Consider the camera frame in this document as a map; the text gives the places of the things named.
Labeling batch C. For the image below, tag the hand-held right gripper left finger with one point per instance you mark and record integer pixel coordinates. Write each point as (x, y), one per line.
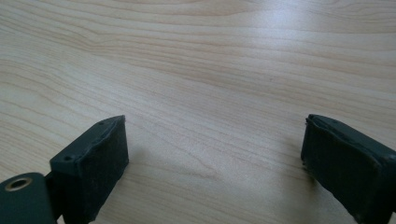
(93, 168)

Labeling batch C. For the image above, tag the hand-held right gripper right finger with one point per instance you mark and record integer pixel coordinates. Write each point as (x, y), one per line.
(348, 161)

